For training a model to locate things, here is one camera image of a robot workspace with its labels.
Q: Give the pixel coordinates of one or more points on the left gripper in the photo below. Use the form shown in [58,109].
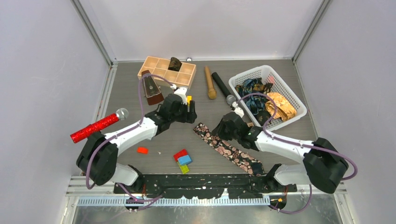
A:
[188,116]

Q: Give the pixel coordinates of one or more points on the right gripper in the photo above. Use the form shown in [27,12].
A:
[218,131]

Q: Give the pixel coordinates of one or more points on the black pink floral tie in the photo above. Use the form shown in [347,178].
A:
[244,161]

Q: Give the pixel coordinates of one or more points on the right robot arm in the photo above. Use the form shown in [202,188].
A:
[319,163]

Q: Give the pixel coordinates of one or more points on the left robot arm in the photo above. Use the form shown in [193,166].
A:
[99,156]

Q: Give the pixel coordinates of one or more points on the black microphone silver head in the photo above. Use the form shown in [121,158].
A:
[230,99]

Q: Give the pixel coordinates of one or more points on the red toy brick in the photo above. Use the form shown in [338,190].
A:
[180,154]

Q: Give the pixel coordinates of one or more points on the wooden compartment tray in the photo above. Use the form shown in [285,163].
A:
[159,66]

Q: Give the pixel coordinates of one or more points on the brown wooden metronome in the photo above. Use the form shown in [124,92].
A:
[152,91]

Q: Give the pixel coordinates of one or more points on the blue toy brick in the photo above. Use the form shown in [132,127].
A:
[184,160]

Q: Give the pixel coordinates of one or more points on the yellow green translucent brick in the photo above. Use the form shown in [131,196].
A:
[184,168]

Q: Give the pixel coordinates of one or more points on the dark rolled tie in tray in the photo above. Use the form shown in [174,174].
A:
[175,64]

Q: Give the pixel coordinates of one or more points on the orange gold tie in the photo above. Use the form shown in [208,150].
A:
[284,109]

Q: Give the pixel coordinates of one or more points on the orange red small brick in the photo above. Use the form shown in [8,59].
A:
[142,150]

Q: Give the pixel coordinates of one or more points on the white plastic basket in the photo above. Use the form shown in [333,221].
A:
[268,74]

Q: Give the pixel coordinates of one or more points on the red glitter microphone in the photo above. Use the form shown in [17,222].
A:
[120,114]

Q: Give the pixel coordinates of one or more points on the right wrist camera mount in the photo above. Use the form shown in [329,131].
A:
[236,109]

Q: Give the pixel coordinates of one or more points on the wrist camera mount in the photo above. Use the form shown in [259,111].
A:
[180,91]
[236,109]

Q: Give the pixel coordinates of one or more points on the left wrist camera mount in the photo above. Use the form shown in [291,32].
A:
[180,91]

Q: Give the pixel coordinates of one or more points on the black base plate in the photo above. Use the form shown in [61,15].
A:
[202,186]

